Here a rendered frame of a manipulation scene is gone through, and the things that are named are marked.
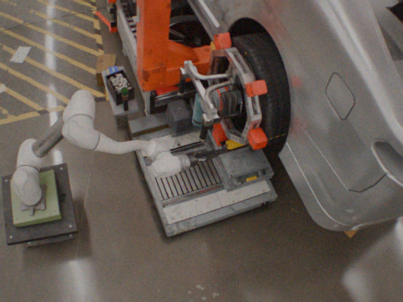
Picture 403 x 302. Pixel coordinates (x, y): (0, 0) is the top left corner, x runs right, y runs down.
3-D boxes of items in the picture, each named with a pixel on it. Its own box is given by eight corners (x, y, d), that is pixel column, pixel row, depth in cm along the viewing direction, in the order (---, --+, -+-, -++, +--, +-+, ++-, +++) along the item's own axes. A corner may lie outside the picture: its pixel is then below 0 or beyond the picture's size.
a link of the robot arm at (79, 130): (100, 143, 186) (101, 120, 193) (68, 131, 175) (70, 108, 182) (87, 155, 194) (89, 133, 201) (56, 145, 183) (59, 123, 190)
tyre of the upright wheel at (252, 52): (255, 12, 228) (244, 90, 278) (220, 17, 221) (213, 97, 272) (317, 78, 190) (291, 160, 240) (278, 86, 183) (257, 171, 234)
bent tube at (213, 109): (245, 106, 206) (249, 94, 197) (211, 115, 201) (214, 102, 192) (232, 82, 214) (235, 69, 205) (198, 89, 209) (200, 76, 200)
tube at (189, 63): (230, 79, 215) (233, 66, 206) (197, 87, 210) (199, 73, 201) (217, 58, 223) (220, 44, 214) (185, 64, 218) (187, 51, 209)
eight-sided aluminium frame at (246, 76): (247, 157, 237) (269, 99, 191) (238, 160, 235) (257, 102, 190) (212, 89, 262) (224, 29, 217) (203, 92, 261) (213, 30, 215)
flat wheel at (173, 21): (247, 68, 319) (252, 48, 299) (182, 103, 293) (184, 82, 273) (196, 25, 343) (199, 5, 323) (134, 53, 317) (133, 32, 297)
